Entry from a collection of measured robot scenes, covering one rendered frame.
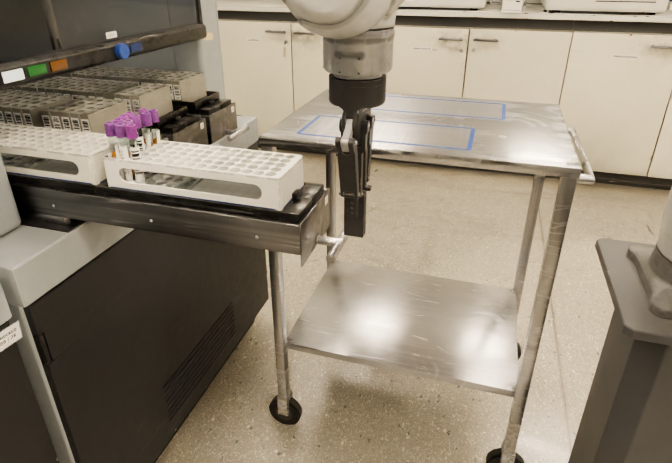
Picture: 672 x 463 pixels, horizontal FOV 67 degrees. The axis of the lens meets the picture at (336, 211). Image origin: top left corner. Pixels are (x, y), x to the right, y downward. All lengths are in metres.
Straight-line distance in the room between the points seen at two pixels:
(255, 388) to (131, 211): 0.89
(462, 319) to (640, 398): 0.60
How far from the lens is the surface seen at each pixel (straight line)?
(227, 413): 1.55
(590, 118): 3.08
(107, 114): 1.09
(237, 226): 0.75
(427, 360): 1.28
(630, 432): 0.97
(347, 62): 0.64
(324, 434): 1.48
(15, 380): 0.94
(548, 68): 2.99
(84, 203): 0.90
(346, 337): 1.32
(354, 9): 0.43
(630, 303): 0.84
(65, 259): 0.94
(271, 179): 0.71
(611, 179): 3.27
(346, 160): 0.66
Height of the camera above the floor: 1.13
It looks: 26 degrees down
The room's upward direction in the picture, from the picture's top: straight up
